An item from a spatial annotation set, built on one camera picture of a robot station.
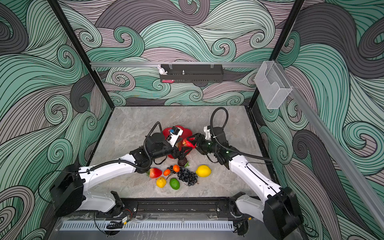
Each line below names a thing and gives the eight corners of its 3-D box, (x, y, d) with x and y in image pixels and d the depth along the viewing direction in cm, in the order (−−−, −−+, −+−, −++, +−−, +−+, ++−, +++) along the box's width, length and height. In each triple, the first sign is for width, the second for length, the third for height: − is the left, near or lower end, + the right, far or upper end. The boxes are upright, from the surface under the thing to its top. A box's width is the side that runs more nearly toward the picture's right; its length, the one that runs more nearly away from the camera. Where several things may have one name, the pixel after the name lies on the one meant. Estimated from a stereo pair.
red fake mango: (147, 178, 84) (146, 176, 82) (148, 170, 87) (147, 168, 85) (161, 178, 84) (160, 176, 82) (162, 170, 87) (161, 168, 85)
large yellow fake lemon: (195, 177, 86) (196, 175, 82) (195, 168, 89) (195, 165, 86) (210, 177, 86) (211, 175, 82) (209, 168, 89) (210, 165, 86)
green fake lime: (167, 183, 82) (167, 182, 81) (173, 177, 85) (173, 175, 83) (175, 192, 79) (175, 190, 78) (181, 185, 82) (181, 184, 80)
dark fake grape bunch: (177, 178, 85) (176, 176, 82) (182, 168, 88) (182, 166, 85) (193, 188, 81) (194, 186, 78) (199, 177, 85) (199, 175, 82)
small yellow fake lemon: (157, 187, 81) (155, 185, 78) (158, 180, 84) (156, 177, 81) (165, 187, 81) (164, 185, 78) (166, 180, 84) (165, 177, 81)
